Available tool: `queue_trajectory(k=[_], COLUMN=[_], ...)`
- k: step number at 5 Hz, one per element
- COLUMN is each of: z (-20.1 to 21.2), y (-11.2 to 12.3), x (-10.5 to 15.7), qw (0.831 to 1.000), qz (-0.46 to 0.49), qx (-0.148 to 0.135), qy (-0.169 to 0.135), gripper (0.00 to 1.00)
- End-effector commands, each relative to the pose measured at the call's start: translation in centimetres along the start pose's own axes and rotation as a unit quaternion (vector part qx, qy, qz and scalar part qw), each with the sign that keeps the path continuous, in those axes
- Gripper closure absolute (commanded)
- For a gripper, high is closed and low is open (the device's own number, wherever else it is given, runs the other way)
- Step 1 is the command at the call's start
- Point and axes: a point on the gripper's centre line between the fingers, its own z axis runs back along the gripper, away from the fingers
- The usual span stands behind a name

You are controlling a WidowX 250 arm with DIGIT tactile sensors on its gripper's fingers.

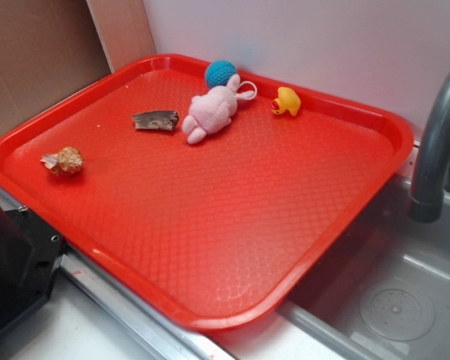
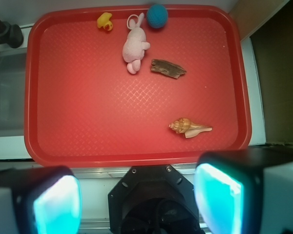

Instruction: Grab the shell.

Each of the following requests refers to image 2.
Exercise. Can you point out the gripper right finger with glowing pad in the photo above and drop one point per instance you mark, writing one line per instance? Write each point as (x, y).
(246, 191)

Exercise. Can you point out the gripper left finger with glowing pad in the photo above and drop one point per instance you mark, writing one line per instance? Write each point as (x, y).
(44, 200)

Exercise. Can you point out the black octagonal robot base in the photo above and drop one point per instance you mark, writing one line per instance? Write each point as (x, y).
(153, 200)

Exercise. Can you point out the tan spiral conch shell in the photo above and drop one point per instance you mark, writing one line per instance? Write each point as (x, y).
(188, 128)

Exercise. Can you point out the red plastic tray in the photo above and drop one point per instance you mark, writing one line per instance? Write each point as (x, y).
(84, 109)

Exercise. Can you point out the steel sink basin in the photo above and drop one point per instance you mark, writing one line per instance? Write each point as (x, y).
(12, 89)

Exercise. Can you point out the brown bark piece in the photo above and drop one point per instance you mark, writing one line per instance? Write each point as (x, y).
(167, 68)

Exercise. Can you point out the pink plush bunny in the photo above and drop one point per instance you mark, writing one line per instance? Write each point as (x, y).
(136, 43)

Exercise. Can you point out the yellow rubber duck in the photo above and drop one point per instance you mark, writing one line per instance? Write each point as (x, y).
(104, 22)

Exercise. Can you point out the blue knitted ball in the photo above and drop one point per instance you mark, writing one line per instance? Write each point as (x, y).
(157, 16)

